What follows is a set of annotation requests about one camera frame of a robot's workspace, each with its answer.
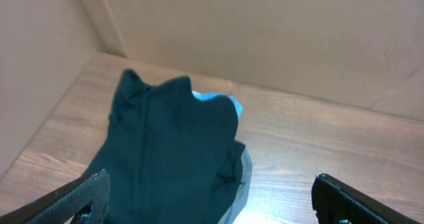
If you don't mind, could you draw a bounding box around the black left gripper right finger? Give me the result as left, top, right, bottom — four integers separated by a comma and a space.
311, 174, 419, 224

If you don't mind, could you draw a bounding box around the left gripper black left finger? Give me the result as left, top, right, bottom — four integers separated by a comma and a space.
1, 170, 111, 224

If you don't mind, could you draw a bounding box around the black t-shirt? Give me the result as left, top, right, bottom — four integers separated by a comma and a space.
88, 70, 244, 223

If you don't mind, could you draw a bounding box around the folded grey garment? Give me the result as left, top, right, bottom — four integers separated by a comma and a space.
218, 148, 252, 224

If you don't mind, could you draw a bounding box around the folded light blue garment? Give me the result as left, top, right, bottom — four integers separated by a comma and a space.
191, 90, 244, 119

